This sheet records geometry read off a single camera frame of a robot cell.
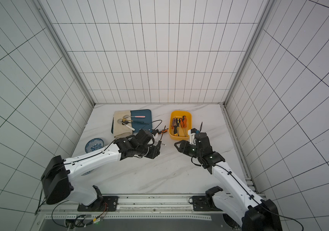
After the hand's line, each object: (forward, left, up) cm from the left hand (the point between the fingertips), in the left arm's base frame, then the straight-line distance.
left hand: (154, 155), depth 79 cm
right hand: (+4, -10, +3) cm, 11 cm away
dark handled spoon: (+31, +23, -11) cm, 40 cm away
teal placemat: (+29, +8, -12) cm, 33 cm away
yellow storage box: (+37, -16, -7) cm, 41 cm away
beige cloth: (+23, +27, -10) cm, 37 cm away
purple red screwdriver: (+27, -11, -10) cm, 31 cm away
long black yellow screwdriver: (+26, -13, -11) cm, 31 cm away
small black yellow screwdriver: (+30, -15, -11) cm, 35 cm away
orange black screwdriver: (+30, -20, -10) cm, 38 cm away
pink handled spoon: (+37, +23, -10) cm, 45 cm away
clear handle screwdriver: (+6, -3, +3) cm, 8 cm away
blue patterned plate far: (+11, +42, -9) cm, 44 cm away
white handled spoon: (+31, +29, -10) cm, 44 cm away
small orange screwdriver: (+21, -4, -8) cm, 23 cm away
